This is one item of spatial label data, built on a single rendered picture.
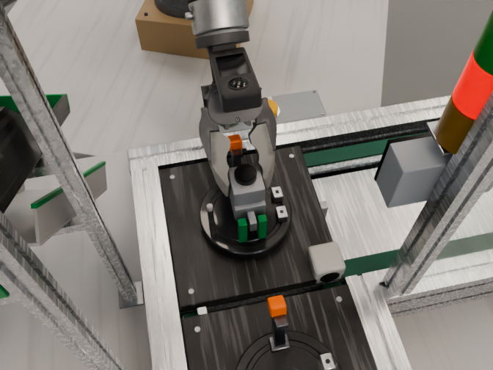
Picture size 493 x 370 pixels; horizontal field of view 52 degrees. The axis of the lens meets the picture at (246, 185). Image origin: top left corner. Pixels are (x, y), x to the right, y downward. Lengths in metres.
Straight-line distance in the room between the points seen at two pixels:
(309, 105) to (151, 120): 0.33
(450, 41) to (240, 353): 2.23
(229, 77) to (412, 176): 0.24
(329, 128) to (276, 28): 0.41
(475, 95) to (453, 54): 2.18
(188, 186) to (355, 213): 0.28
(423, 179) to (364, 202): 0.34
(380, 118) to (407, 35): 1.75
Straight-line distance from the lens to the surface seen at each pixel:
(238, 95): 0.57
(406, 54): 2.58
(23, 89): 0.47
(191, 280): 0.74
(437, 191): 0.56
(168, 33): 1.15
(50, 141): 0.52
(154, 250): 0.78
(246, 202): 0.69
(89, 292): 0.88
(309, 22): 1.27
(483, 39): 0.45
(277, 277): 0.74
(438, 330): 0.88
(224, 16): 0.66
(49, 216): 0.58
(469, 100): 0.47
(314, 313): 0.72
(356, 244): 0.84
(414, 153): 0.54
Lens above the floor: 1.65
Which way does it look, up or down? 56 degrees down
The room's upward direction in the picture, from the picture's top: straight up
